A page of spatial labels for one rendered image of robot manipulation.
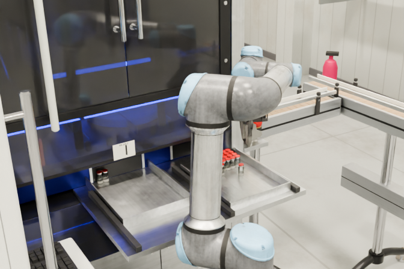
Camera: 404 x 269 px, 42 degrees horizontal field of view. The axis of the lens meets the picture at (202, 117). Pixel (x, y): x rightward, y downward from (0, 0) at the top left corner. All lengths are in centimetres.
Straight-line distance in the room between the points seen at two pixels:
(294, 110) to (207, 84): 122
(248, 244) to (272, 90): 40
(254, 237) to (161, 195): 55
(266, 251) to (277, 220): 196
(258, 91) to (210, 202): 33
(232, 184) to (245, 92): 71
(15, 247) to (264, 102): 67
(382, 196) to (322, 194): 101
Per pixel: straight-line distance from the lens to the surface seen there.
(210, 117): 131
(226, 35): 200
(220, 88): 129
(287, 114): 245
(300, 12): 595
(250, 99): 128
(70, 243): 183
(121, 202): 185
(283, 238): 320
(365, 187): 279
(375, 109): 257
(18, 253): 128
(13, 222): 124
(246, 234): 142
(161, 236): 167
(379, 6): 535
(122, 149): 190
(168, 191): 189
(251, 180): 196
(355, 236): 330
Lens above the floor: 183
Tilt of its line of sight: 22 degrees down
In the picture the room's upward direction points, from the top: 1 degrees counter-clockwise
